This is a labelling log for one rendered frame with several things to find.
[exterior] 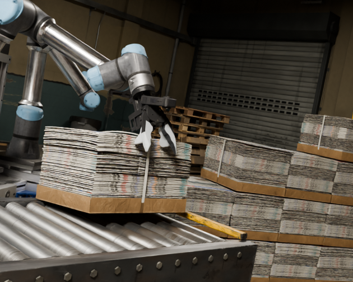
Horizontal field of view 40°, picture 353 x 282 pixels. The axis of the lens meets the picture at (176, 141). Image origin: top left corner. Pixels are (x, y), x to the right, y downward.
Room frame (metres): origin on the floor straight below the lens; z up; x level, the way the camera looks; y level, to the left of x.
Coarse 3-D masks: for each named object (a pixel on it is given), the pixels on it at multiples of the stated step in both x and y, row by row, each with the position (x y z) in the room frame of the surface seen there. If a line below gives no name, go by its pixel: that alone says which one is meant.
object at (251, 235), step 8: (208, 232) 2.27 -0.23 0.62; (216, 232) 2.29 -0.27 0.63; (248, 232) 2.36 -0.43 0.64; (256, 232) 2.38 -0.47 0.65; (264, 232) 2.40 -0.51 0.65; (264, 240) 2.40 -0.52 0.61; (272, 240) 2.42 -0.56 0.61; (280, 240) 2.44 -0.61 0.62; (288, 240) 2.46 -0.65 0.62; (296, 240) 2.48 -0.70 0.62; (304, 240) 2.50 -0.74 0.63; (312, 240) 2.52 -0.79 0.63; (320, 240) 2.54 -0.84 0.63; (256, 280) 2.40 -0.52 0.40; (264, 280) 2.42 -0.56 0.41; (272, 280) 2.44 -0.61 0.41; (280, 280) 2.46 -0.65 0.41; (288, 280) 2.48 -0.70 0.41; (296, 280) 2.50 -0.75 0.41; (304, 280) 2.52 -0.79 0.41; (312, 280) 2.54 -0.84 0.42
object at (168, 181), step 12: (180, 144) 1.54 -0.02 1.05; (156, 156) 1.47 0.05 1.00; (168, 156) 1.50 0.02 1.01; (180, 156) 1.54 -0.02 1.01; (156, 168) 1.47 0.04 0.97; (168, 168) 1.51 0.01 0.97; (180, 168) 1.55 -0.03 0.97; (156, 180) 1.48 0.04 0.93; (168, 180) 1.52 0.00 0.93; (180, 180) 1.56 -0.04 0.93; (156, 192) 1.48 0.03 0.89; (168, 192) 1.51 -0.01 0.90; (180, 192) 1.56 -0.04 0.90
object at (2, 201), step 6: (0, 198) 1.43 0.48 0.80; (6, 198) 1.44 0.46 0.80; (12, 198) 1.46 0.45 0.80; (18, 198) 1.47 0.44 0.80; (24, 198) 1.48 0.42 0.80; (30, 198) 1.50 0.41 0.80; (0, 204) 1.39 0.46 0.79; (6, 204) 1.40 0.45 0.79; (24, 204) 1.44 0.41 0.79; (42, 204) 1.49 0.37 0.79
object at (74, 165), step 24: (48, 144) 1.49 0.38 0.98; (72, 144) 1.40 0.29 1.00; (96, 144) 1.31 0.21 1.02; (120, 144) 1.37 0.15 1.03; (48, 168) 1.48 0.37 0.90; (72, 168) 1.39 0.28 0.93; (96, 168) 1.32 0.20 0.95; (120, 168) 1.37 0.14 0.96; (72, 192) 1.38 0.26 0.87; (96, 192) 1.32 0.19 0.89; (120, 192) 1.38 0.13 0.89
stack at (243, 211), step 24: (192, 192) 2.22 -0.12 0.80; (216, 192) 2.27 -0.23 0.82; (240, 192) 2.34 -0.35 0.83; (168, 216) 2.18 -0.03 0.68; (216, 216) 2.28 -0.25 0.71; (240, 216) 2.34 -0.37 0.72; (264, 216) 2.40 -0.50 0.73; (288, 216) 2.46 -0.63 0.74; (312, 216) 2.52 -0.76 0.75; (264, 264) 2.41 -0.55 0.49; (288, 264) 2.48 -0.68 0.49; (312, 264) 2.54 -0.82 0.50
